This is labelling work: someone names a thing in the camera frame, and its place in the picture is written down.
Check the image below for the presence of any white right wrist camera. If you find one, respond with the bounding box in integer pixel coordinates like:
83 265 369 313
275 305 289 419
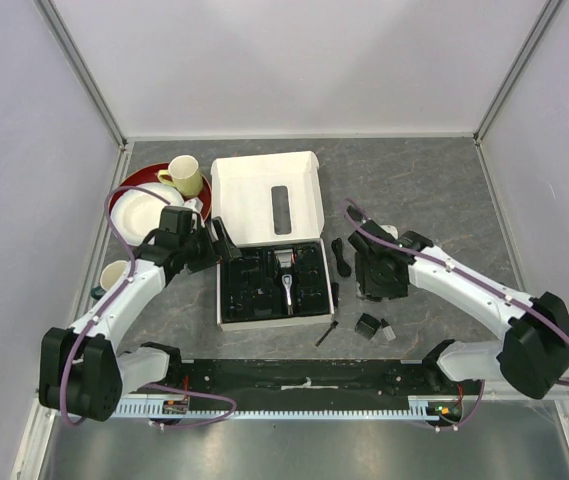
360 218 399 242

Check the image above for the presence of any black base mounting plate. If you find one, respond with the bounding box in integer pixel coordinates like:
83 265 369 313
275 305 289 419
164 359 480 400

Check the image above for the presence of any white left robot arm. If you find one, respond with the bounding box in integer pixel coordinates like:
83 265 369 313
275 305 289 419
38 206 241 425

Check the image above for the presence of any small clear oil bottle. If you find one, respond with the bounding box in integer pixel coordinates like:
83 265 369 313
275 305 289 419
380 319 396 342

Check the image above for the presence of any black power cable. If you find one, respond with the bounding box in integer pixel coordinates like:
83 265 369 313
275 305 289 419
331 237 354 277

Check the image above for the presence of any light blue cable duct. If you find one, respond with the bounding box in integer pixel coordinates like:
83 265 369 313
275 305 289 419
113 390 460 420

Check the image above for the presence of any yellow mug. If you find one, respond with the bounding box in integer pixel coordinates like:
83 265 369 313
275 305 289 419
156 155 203 198

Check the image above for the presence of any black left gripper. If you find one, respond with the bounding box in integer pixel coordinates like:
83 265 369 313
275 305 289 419
180 217 240 274

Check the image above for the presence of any white cardboard box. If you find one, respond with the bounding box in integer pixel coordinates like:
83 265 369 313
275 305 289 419
210 150 335 333

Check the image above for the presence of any black comb attachment lower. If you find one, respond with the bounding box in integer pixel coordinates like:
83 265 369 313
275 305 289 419
354 313 381 340

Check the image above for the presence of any white cup green handle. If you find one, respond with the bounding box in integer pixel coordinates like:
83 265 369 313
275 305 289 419
90 260 130 301

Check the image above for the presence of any silver black hair clipper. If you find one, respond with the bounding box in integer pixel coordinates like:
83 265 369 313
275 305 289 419
274 248 294 316

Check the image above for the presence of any black plastic tray insert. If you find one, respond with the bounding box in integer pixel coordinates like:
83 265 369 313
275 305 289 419
217 241 334 330

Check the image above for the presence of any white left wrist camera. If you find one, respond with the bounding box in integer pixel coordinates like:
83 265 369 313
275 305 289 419
184 197 204 220

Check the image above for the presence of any black cleaning brush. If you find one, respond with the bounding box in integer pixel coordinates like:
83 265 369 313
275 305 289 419
315 321 339 348

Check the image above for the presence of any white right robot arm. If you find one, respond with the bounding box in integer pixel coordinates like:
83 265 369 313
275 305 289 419
348 220 569 399

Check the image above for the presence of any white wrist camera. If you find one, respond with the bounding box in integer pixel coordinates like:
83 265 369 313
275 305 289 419
360 218 399 242
184 197 204 220

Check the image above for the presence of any white round plate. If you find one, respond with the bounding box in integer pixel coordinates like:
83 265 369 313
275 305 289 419
110 188 184 246

